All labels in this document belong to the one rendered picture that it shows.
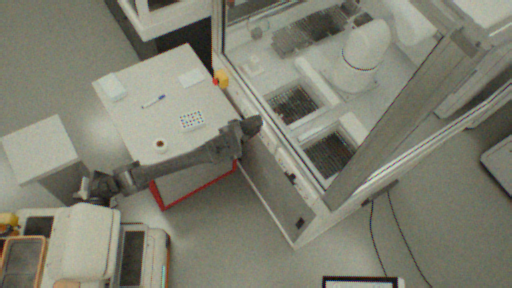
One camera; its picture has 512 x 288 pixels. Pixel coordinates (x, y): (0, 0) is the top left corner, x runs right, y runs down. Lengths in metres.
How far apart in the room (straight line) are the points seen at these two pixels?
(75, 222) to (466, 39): 1.06
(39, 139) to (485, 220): 2.88
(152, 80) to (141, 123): 0.27
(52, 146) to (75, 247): 0.97
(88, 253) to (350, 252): 1.85
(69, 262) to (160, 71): 1.29
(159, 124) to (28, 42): 1.85
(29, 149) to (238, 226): 1.30
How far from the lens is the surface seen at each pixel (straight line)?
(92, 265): 1.20
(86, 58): 3.36
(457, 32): 0.83
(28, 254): 1.77
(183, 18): 2.28
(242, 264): 2.52
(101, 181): 1.40
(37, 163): 2.07
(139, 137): 1.98
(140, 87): 2.14
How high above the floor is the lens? 2.48
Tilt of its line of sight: 63 degrees down
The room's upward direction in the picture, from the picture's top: 11 degrees clockwise
